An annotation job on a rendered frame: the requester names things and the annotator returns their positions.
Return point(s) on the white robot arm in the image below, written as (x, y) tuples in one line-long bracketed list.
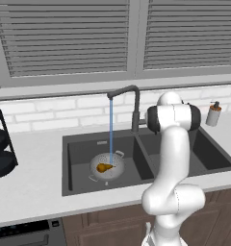
[(170, 166)]

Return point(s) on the blue water stream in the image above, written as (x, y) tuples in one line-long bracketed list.
[(111, 128)]

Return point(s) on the dark grey sink faucet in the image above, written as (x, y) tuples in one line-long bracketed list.
[(135, 105)]

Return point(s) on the dark grey double sink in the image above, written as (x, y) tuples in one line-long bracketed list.
[(85, 153)]

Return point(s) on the brown pear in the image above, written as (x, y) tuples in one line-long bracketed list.
[(103, 167)]

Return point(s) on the white metal colander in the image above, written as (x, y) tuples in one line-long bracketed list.
[(103, 174)]

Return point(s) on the grey soap dispenser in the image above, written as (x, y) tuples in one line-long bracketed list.
[(213, 114)]

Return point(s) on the grey window blind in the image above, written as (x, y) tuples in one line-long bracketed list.
[(66, 35), (191, 32)]

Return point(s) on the brown wooden cupboard door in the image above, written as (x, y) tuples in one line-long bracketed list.
[(107, 232), (213, 221)]

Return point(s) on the grey window frame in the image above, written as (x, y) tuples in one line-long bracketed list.
[(135, 41)]

